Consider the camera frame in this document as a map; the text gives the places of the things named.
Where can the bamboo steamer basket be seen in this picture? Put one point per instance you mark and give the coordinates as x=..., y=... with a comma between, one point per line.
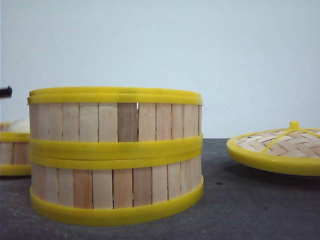
x=116, y=197
x=101, y=127
x=14, y=152

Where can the smooth white steamed bun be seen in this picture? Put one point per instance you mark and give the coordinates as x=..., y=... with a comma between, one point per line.
x=19, y=126

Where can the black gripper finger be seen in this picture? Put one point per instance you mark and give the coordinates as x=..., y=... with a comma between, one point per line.
x=6, y=92

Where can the woven bamboo steamer lid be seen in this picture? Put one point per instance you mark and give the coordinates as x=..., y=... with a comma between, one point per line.
x=293, y=151

